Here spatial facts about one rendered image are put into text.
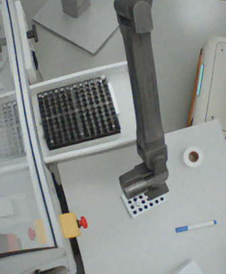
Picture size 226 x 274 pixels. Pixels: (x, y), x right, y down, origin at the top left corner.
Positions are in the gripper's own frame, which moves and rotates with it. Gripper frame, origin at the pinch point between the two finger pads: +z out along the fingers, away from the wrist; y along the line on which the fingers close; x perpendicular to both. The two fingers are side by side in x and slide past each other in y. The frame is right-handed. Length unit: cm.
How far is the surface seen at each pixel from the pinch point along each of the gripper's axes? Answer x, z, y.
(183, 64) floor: 66, 79, -65
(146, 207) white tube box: -2.7, 5.0, 5.6
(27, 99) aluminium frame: -24.4, -17.3, -34.1
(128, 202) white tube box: -7.4, 5.2, 1.8
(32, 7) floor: -4, 80, -144
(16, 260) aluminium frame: -32, -65, 9
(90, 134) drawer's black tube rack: -10.6, -8.6, -20.0
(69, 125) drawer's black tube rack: -15.0, -5.6, -25.9
